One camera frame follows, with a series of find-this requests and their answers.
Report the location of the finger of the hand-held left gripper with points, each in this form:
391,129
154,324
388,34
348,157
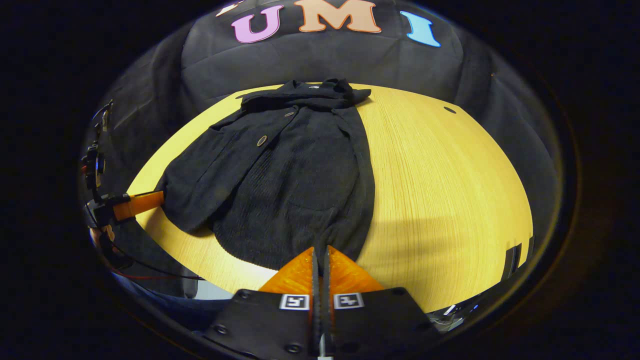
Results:
140,202

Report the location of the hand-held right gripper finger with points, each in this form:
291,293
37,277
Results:
326,285
315,285

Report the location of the black button-up jacket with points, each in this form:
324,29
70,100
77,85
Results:
300,190

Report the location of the black backdrop cloth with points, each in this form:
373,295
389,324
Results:
325,60

